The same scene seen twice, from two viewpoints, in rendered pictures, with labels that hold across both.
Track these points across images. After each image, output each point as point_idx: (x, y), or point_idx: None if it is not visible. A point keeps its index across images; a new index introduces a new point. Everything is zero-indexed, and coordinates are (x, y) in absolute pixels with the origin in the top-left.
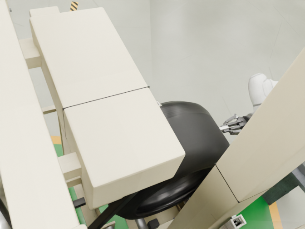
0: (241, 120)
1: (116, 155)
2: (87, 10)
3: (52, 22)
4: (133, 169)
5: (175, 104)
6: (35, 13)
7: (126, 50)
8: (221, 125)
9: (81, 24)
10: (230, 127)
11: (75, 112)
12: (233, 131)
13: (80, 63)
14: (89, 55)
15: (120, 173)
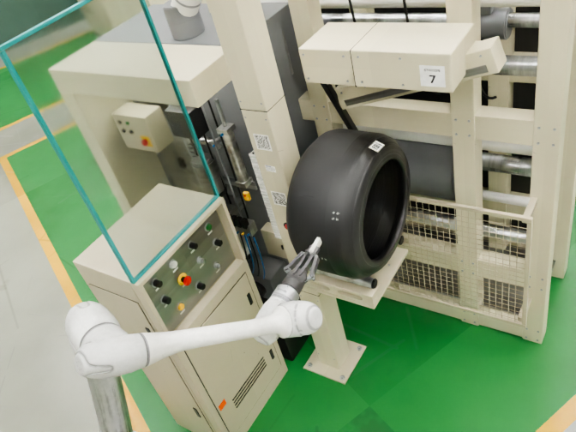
0: (300, 272)
1: (331, 29)
2: (453, 45)
3: (456, 29)
4: (317, 32)
5: (359, 155)
6: (491, 39)
7: (389, 51)
8: (318, 247)
9: (439, 39)
10: (306, 250)
11: (370, 24)
12: (302, 251)
13: (402, 32)
14: (405, 36)
15: (321, 28)
